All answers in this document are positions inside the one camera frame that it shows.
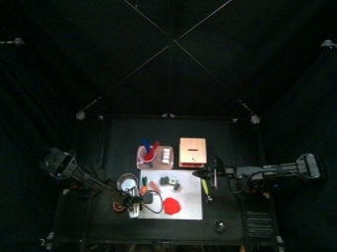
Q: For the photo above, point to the salmon toy nigiri sushi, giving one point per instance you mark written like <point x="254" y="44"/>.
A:
<point x="155" y="187"/>

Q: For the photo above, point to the small white cube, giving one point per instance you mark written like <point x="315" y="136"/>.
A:
<point x="167" y="161"/>
<point x="167" y="151"/>
<point x="167" y="156"/>

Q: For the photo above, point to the metal bowl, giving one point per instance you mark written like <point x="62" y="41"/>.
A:
<point x="128" y="182"/>

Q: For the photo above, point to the dark green toy sushi roll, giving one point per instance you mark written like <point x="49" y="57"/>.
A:
<point x="168" y="180"/>
<point x="163" y="180"/>

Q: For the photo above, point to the wooden box with red drawer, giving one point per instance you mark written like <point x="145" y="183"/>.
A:
<point x="193" y="151"/>

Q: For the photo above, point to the orange toy carrot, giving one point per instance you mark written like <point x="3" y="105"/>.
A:
<point x="144" y="191"/>

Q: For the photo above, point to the yellow-green toy knife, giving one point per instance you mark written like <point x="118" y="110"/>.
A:
<point x="205" y="187"/>

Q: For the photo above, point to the clear pink plastic container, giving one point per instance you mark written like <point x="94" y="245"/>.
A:
<point x="160" y="165"/>

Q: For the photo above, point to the black printed label sheet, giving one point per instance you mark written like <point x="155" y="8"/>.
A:
<point x="259" y="226"/>

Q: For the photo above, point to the small green toy sushi roll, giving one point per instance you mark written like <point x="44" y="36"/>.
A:
<point x="175" y="180"/>

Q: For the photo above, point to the blue stick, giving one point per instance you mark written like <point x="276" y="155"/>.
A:
<point x="147" y="144"/>

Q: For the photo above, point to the silver frame corner bracket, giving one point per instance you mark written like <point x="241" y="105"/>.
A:
<point x="81" y="114"/>
<point x="255" y="118"/>
<point x="17" y="41"/>
<point x="327" y="43"/>

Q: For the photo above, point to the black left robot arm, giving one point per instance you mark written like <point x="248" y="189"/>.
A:
<point x="86" y="177"/>

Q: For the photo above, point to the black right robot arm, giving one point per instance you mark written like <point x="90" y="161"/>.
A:
<point x="282" y="169"/>

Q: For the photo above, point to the black round knob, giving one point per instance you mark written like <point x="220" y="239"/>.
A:
<point x="220" y="225"/>

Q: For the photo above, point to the red stick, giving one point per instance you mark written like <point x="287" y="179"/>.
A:
<point x="153" y="147"/>

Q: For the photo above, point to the white cutting mat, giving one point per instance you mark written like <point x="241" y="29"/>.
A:
<point x="189" y="203"/>

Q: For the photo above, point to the green sushi roll red centre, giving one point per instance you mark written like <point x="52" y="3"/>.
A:
<point x="177" y="187"/>

